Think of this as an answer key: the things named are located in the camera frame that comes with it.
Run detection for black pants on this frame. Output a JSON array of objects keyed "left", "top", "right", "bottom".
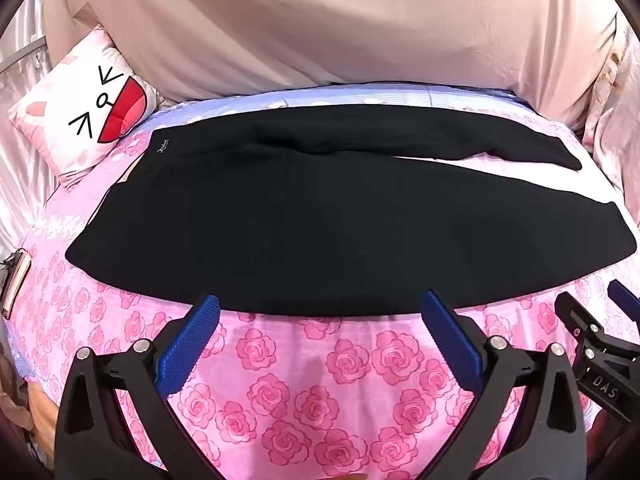
[{"left": 65, "top": 104, "right": 637, "bottom": 318}]

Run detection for pink rose bedsheet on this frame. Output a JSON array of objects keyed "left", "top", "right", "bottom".
[{"left": 2, "top": 82, "right": 640, "bottom": 480}]

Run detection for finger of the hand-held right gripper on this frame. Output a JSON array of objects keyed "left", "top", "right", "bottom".
[
  {"left": 554, "top": 291, "right": 608, "bottom": 356},
  {"left": 606, "top": 280, "right": 640, "bottom": 322}
]

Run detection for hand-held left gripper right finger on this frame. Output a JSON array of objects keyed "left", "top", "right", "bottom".
[{"left": 423, "top": 290, "right": 587, "bottom": 480}]

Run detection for beige hanging cloth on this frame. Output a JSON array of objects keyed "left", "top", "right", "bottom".
[{"left": 42, "top": 0, "right": 623, "bottom": 131}]

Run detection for white satin curtain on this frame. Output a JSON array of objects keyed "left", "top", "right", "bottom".
[{"left": 0, "top": 0, "right": 66, "bottom": 256}]

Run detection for metal rail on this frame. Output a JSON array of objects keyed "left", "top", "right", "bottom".
[{"left": 0, "top": 40, "right": 52, "bottom": 75}]

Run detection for pale floral cloth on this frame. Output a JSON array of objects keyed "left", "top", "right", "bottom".
[{"left": 582, "top": 20, "right": 640, "bottom": 201}]

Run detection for white cat face pillow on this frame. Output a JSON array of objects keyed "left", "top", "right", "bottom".
[{"left": 7, "top": 27, "right": 162, "bottom": 177}]

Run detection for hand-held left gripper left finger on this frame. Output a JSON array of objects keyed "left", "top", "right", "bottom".
[{"left": 55, "top": 293, "right": 221, "bottom": 480}]

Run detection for tan book with black clip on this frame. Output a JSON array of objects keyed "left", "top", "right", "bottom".
[{"left": 0, "top": 249, "right": 34, "bottom": 320}]

